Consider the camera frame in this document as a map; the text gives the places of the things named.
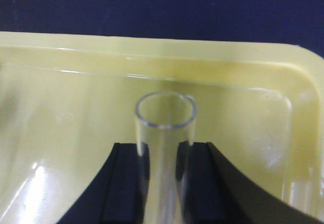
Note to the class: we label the yellow plastic tray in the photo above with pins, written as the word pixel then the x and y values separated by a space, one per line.
pixel 66 99

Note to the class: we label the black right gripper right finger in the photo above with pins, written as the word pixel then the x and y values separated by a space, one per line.
pixel 219 193

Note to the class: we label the tall clear test tube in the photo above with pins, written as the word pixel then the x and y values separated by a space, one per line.
pixel 165 123

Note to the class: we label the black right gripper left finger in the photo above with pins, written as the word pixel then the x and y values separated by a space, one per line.
pixel 114 195

